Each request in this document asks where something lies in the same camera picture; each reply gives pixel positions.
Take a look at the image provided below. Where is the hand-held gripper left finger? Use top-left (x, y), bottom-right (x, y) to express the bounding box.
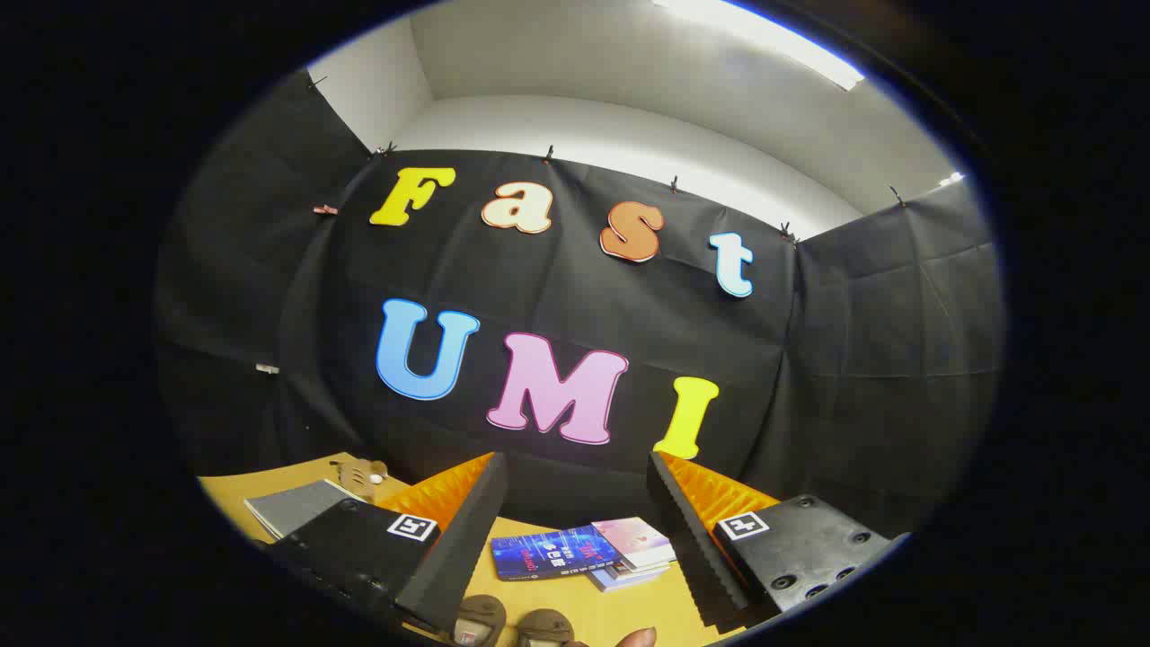
top-left (265, 451), bottom-right (510, 637)

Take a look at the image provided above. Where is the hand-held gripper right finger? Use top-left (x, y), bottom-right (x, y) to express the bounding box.
top-left (645, 451), bottom-right (910, 632)

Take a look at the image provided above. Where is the brown slipper shoe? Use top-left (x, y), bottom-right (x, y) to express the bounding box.
top-left (452, 594), bottom-right (506, 647)
top-left (516, 608), bottom-right (576, 647)

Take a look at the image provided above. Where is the cream fabric storage box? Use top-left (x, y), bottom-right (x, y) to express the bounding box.
top-left (244, 479), bottom-right (365, 540)

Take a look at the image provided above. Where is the pink book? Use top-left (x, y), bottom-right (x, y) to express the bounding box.
top-left (591, 517), bottom-right (677, 572)

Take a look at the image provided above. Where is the grey book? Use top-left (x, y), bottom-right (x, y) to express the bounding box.
top-left (588, 562), bottom-right (671, 593)

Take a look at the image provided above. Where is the blue book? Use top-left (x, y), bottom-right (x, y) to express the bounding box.
top-left (491, 526), bottom-right (625, 582)

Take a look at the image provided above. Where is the brown striped plush toy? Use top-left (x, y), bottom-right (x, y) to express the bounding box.
top-left (328, 458), bottom-right (390, 492)

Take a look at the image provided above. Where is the black backdrop cloth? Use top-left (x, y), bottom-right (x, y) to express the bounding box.
top-left (153, 70), bottom-right (1005, 540)

